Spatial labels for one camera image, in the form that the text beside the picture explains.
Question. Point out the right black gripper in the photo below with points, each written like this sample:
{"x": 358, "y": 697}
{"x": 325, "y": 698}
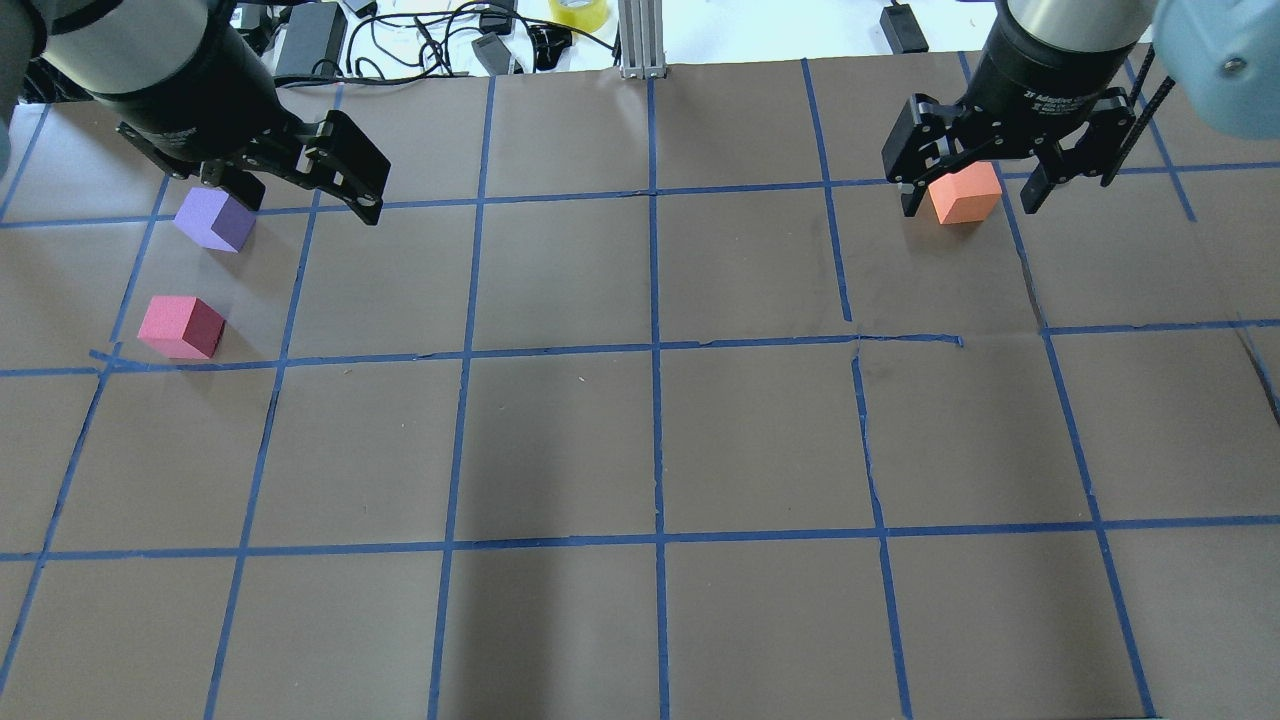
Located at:
{"x": 1040, "y": 85}

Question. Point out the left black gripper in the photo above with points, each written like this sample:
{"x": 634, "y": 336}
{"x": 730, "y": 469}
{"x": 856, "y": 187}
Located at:
{"x": 195, "y": 100}

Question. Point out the orange foam cube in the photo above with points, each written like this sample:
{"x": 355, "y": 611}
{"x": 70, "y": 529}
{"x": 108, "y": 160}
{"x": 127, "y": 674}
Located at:
{"x": 968, "y": 196}

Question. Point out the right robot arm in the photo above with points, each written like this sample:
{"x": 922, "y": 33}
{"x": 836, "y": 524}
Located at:
{"x": 1224, "y": 55}

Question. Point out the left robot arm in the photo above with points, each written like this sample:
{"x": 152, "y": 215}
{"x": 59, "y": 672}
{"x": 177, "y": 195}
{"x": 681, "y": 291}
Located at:
{"x": 59, "y": 32}

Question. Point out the purple foam cube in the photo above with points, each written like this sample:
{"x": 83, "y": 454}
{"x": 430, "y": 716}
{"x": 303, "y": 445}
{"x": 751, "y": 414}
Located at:
{"x": 214, "y": 220}

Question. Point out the small black adapter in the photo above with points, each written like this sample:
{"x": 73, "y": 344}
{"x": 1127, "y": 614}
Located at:
{"x": 902, "y": 30}

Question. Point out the pink foam cube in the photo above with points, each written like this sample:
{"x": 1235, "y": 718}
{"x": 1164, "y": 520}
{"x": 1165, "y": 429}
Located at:
{"x": 181, "y": 327}

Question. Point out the grey usb hub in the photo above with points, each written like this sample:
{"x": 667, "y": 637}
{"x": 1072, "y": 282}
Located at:
{"x": 494, "y": 57}

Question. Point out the yellow tape roll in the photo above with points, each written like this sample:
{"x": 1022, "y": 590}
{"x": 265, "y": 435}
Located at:
{"x": 586, "y": 15}

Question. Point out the aluminium frame post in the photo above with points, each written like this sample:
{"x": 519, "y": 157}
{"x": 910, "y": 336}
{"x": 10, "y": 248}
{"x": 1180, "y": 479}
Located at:
{"x": 641, "y": 51}

